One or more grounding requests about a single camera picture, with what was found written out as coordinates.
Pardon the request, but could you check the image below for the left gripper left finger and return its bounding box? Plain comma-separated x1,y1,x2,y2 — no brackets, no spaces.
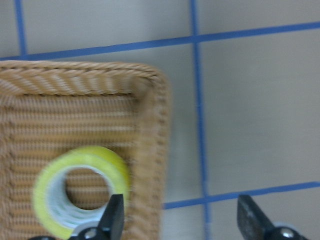
96,194,125,240

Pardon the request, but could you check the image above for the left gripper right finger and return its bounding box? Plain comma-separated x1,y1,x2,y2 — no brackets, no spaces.
236,194,275,240

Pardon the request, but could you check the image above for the yellow tape roll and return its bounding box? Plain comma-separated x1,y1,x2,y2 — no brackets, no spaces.
32,145,131,240

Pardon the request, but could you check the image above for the brown wicker basket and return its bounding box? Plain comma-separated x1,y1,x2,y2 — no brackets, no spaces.
0,60,171,240

